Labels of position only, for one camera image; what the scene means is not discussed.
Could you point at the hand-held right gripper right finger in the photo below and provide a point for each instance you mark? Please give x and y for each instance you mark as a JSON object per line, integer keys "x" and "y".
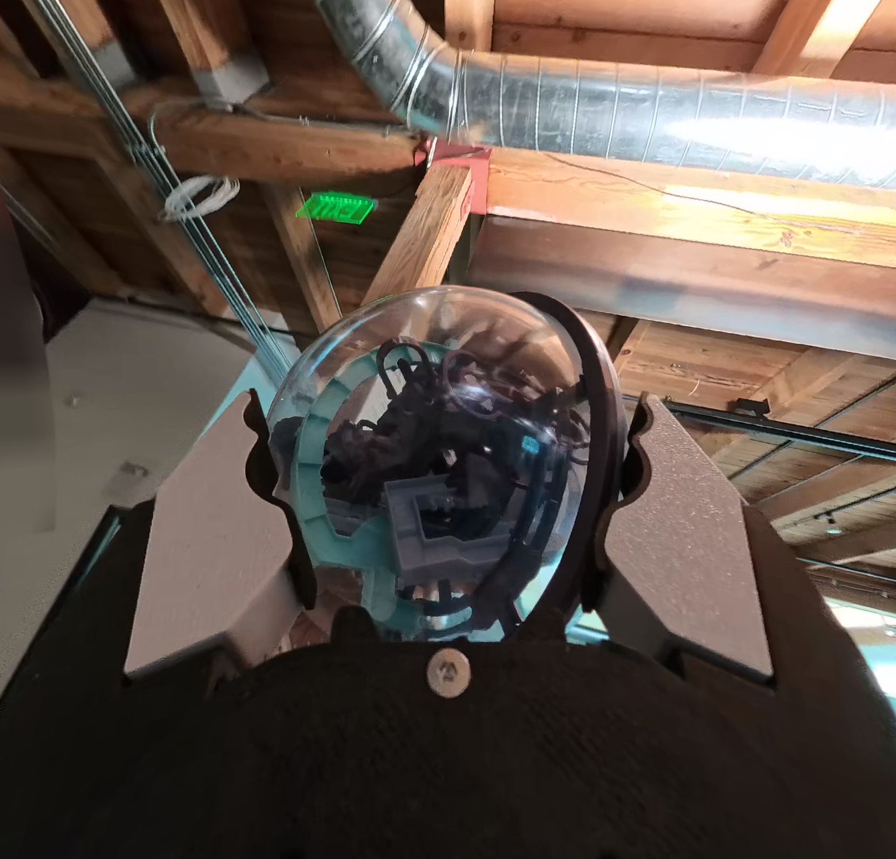
{"x": 689, "y": 558}

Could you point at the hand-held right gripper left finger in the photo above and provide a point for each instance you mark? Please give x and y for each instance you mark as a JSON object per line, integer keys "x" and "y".
{"x": 210, "y": 558}

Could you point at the clear plastic maze ball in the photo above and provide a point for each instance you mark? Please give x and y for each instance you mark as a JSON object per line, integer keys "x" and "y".
{"x": 434, "y": 467}

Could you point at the green exit sign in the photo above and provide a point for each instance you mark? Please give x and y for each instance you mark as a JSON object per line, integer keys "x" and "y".
{"x": 336, "y": 208}

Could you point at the grey conduit bundle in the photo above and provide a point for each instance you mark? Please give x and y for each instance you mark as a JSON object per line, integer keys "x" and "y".
{"x": 140, "y": 145}

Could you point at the black track light rail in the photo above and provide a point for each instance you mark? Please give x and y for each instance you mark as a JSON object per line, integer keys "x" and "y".
{"x": 784, "y": 432}

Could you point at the red beam bracket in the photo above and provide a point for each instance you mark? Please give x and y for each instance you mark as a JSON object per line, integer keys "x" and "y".
{"x": 462, "y": 162}

